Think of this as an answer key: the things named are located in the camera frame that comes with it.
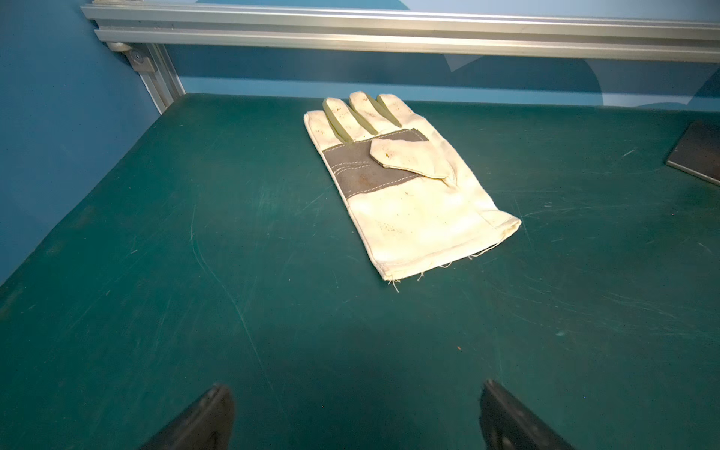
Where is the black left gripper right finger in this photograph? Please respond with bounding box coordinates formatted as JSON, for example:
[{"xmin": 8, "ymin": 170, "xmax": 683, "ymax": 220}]
[{"xmin": 479, "ymin": 379, "xmax": 574, "ymax": 450}]

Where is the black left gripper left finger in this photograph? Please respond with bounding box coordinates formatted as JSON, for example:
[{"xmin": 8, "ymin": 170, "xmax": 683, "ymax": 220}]
[{"xmin": 140, "ymin": 384, "xmax": 236, "ymax": 450}]

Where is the white canvas work glove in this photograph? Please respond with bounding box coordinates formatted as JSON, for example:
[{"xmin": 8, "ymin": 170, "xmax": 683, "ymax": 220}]
[{"xmin": 304, "ymin": 92, "xmax": 521, "ymax": 282}]

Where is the dark tree base plate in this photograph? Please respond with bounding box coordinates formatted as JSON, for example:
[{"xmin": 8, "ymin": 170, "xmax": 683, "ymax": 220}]
[{"xmin": 666, "ymin": 121, "xmax": 720, "ymax": 186}]

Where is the aluminium left frame post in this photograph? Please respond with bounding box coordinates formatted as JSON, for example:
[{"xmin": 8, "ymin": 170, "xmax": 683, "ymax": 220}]
[{"xmin": 107, "ymin": 42, "xmax": 186, "ymax": 114}]

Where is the aluminium back frame rail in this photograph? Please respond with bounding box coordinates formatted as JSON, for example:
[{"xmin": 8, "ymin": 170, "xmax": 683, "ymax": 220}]
[{"xmin": 82, "ymin": 1, "xmax": 719, "ymax": 64}]

